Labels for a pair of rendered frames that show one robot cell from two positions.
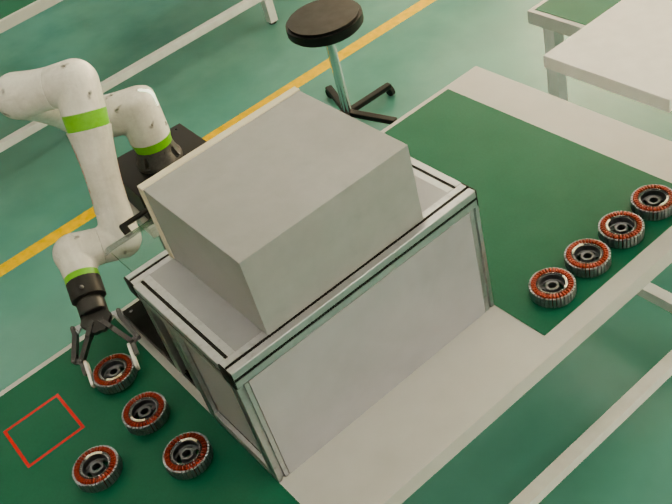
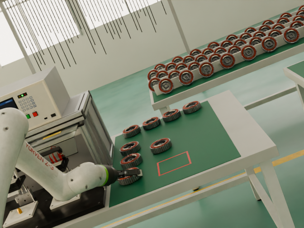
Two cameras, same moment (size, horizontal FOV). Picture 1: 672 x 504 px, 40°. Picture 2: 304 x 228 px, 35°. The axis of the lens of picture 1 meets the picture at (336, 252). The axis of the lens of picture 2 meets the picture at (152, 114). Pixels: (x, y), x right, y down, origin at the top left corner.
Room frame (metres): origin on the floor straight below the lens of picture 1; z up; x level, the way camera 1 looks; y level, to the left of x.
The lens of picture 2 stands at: (3.39, 1.94, 1.61)
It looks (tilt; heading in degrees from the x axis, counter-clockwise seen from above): 16 degrees down; 212
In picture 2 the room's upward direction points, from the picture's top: 23 degrees counter-clockwise
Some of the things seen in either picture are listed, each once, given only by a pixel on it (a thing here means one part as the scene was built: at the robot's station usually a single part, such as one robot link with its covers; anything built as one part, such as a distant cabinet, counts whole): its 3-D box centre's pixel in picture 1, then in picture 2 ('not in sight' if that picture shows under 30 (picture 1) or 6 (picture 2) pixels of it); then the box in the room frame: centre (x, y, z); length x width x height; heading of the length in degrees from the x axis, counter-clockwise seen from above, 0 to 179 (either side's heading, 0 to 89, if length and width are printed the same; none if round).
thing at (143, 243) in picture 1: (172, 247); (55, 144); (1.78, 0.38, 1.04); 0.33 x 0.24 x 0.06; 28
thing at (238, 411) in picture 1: (228, 399); (99, 130); (1.37, 0.32, 0.91); 0.28 x 0.03 x 0.32; 28
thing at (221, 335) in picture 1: (300, 241); (28, 127); (1.59, 0.07, 1.09); 0.68 x 0.44 x 0.05; 118
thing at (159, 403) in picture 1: (145, 413); (130, 161); (1.53, 0.55, 0.77); 0.11 x 0.11 x 0.04
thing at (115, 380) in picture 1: (114, 373); (129, 176); (1.70, 0.63, 0.77); 0.11 x 0.11 x 0.04
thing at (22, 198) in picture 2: not in sight; (25, 197); (1.80, 0.05, 0.80); 0.08 x 0.05 x 0.06; 118
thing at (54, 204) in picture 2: not in sight; (66, 196); (1.82, 0.33, 0.78); 0.15 x 0.15 x 0.01; 28
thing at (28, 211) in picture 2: not in sight; (21, 213); (1.93, 0.11, 0.78); 0.15 x 0.15 x 0.01; 28
